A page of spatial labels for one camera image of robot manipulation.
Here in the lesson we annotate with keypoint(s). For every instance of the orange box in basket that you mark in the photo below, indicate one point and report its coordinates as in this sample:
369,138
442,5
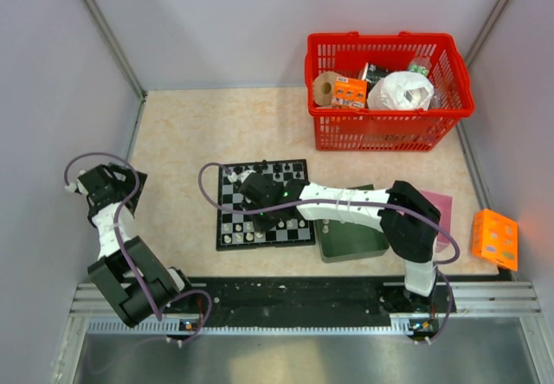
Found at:
349,93

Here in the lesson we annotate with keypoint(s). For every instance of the pink plastic box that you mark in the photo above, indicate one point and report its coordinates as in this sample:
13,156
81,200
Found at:
444,204

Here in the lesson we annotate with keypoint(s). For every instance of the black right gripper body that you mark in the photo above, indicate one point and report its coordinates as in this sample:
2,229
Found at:
266,221

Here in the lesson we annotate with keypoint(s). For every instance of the green plastic tray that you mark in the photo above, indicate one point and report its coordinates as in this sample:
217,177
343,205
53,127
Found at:
342,241

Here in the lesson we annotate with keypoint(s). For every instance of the red plastic shopping basket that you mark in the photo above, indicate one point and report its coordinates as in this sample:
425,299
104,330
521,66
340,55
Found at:
365,129

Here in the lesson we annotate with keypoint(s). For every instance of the orange carton box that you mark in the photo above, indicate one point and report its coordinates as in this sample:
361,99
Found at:
496,238

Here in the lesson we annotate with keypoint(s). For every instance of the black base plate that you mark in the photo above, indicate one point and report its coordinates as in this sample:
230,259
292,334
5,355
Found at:
290,302

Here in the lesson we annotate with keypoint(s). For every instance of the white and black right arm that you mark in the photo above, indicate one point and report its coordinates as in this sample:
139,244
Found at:
409,222

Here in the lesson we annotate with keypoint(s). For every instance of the black and grey chessboard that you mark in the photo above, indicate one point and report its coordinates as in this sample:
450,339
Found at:
244,232

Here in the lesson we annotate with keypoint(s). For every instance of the white plastic bag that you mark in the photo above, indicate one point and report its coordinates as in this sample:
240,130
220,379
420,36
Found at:
401,91

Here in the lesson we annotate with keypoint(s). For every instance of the aluminium frame rail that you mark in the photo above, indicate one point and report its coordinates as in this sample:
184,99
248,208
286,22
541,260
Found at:
113,46

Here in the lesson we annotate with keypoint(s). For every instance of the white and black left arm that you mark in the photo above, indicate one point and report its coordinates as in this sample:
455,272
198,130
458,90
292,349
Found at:
125,261

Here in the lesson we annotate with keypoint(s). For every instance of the green patterned packet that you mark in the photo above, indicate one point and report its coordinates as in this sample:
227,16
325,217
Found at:
421,65

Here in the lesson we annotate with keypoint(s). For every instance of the dark snack packet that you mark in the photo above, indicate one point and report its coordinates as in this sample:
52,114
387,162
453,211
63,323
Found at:
372,73

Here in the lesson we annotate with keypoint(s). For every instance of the brown tape roll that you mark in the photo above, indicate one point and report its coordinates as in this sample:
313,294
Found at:
323,88

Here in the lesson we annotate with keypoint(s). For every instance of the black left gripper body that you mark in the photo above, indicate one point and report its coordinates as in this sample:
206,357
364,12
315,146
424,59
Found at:
119,186

